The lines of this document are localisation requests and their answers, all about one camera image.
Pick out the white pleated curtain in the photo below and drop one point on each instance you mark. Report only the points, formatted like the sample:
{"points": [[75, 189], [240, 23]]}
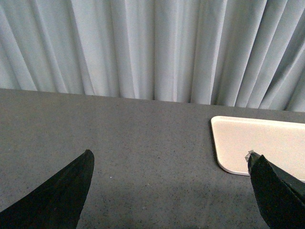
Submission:
{"points": [[243, 53]]}

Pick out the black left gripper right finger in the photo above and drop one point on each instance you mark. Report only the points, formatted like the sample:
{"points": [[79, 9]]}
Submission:
{"points": [[280, 196]]}

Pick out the cream rectangular plate tray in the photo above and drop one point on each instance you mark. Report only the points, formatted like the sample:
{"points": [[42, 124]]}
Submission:
{"points": [[282, 143]]}

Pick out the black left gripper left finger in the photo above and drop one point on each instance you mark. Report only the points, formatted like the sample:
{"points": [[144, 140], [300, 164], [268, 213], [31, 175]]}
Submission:
{"points": [[55, 204]]}

